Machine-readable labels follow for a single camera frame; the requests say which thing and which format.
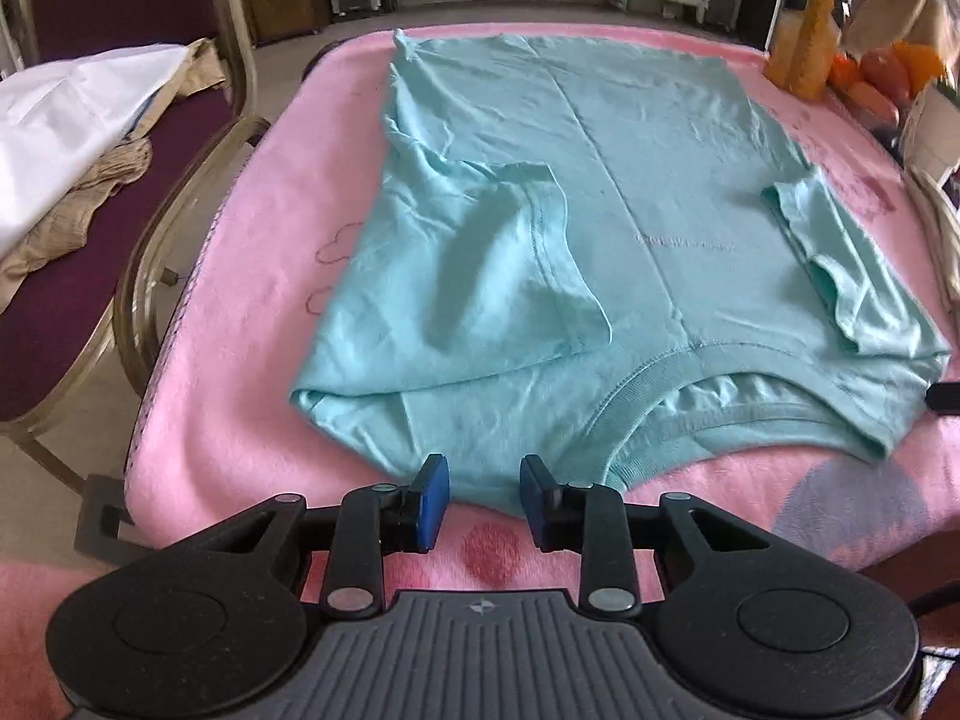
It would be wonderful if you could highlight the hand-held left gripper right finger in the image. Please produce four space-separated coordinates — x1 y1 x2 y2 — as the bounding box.
520 454 781 616

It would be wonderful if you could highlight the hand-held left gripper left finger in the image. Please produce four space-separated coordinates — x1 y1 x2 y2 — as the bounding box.
161 454 451 620

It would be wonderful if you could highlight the teal t-shirt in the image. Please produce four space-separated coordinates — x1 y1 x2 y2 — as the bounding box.
289 28 953 518

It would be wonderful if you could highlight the beige folded garment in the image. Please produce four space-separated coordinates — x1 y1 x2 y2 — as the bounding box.
904 165 960 297

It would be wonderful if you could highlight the white box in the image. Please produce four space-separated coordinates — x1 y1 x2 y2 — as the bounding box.
904 82 960 175

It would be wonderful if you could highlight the pink printed blanket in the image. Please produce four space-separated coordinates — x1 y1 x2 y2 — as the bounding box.
0 21 960 720

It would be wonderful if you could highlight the orange plush toy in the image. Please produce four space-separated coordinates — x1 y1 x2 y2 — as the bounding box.
829 41 950 125

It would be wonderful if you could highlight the yellow plush toy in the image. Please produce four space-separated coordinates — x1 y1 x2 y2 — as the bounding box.
763 0 856 100

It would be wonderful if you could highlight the tan cloth bag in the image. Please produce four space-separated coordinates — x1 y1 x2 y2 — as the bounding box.
844 0 955 53

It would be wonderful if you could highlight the maroon padded chair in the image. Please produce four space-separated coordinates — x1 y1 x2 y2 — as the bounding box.
0 0 272 496

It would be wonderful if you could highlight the tan crumpled cloth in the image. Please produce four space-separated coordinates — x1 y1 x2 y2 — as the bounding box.
0 37 230 310

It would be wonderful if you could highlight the white cloth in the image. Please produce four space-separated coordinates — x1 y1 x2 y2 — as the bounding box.
0 45 188 256

